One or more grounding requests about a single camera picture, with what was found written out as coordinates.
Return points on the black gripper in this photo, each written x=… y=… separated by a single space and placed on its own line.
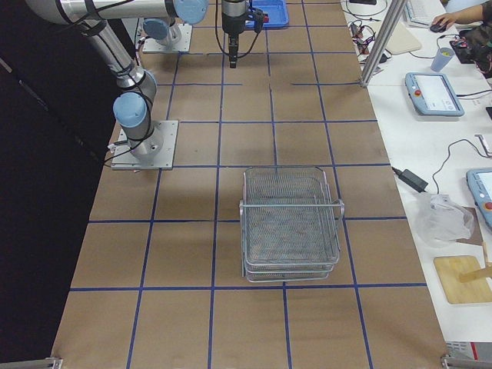
x=231 y=20

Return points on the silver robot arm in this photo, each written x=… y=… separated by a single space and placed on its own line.
x=163 y=33
x=133 y=108

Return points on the person hand on mouse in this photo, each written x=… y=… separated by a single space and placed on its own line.
x=449 y=18

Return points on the blue plastic tray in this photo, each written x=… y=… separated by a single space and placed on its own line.
x=277 y=13

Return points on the beige pad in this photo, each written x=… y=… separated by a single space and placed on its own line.
x=402 y=41

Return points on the white keyboard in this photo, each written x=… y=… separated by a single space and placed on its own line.
x=417 y=14

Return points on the upper blue teach pendant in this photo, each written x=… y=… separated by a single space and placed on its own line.
x=432 y=95

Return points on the blue teach pendant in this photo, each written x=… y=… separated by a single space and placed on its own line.
x=432 y=95
x=479 y=184

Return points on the black computer mouse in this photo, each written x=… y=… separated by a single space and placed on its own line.
x=438 y=27

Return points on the lavender plastic cup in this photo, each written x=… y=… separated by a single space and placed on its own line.
x=441 y=59

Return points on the black power adapter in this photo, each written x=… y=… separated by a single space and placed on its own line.
x=411 y=179

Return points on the clear plastic bag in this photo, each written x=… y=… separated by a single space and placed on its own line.
x=440 y=218

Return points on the lower blue teach pendant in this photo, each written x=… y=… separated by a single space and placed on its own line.
x=479 y=184

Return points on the wooden board with stand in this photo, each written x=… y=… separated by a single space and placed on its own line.
x=463 y=280

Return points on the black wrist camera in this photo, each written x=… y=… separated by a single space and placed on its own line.
x=259 y=18

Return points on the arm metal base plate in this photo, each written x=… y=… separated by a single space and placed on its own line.
x=152 y=47
x=157 y=151

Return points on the silver wire mesh shelf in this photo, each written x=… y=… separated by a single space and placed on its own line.
x=289 y=224

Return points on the aluminium frame post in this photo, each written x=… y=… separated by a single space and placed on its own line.
x=387 y=27

